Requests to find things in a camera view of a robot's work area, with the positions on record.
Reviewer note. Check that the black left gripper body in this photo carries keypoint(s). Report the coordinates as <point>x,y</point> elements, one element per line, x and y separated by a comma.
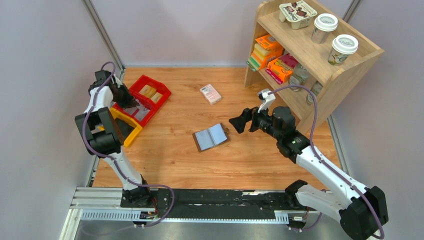
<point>123,98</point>

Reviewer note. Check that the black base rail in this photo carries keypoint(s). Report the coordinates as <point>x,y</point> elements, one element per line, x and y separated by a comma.
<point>218,204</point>

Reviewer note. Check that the right glass jar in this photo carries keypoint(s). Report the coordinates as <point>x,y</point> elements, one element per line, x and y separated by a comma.
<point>316,89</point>

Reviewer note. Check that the paper coffee cup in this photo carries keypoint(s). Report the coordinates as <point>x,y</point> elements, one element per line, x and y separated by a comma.
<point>343,46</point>
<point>324,24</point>

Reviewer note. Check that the yellow plastic bin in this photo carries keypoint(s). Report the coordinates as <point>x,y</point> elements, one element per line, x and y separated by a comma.
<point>128,126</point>

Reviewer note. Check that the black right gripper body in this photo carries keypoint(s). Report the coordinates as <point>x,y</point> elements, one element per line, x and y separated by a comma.
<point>261,121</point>

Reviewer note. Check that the orange snack box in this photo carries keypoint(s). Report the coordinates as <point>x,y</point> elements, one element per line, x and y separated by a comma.
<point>281,68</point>

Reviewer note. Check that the stacked sponge pack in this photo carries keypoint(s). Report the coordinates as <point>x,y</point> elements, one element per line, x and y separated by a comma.
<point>265,49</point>

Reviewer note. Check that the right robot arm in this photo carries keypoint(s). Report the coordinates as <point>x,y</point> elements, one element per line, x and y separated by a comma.
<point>360,210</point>

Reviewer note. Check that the near paper coffee cup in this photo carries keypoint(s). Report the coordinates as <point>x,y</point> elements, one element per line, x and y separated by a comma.
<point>343,46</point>

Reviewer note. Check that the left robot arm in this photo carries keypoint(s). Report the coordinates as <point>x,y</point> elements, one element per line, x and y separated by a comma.
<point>103,137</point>

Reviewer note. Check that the chocolate pudding pack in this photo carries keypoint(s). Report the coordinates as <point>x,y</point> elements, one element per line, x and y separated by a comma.
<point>299,14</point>

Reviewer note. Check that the glass jar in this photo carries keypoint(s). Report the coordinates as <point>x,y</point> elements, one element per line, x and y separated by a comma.
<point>316,89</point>
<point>298,77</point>

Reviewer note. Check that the gold card in bin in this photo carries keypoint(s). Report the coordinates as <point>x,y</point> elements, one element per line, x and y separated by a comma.
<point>151,93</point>

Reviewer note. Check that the playing card box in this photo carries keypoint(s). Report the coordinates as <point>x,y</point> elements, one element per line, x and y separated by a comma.
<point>211,94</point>

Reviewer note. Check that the far paper coffee cup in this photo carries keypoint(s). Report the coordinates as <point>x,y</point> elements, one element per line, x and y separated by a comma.
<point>324,24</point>

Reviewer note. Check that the near red plastic bin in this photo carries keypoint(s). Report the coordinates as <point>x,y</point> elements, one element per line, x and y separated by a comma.
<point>131,111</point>

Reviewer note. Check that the brown leather card holder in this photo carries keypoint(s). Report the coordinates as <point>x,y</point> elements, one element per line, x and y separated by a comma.
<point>211,137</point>

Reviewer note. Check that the wooden shelf unit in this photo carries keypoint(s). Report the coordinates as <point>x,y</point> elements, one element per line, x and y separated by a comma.
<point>337,80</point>

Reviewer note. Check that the far red plastic bin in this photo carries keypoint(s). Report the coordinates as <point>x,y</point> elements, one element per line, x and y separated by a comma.
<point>141,82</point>

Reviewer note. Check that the left glass jar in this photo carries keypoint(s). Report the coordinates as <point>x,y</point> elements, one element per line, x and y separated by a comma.
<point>298,77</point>

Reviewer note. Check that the red plastic bin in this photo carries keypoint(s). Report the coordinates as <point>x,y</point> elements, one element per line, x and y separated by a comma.
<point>131,111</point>
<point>141,82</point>

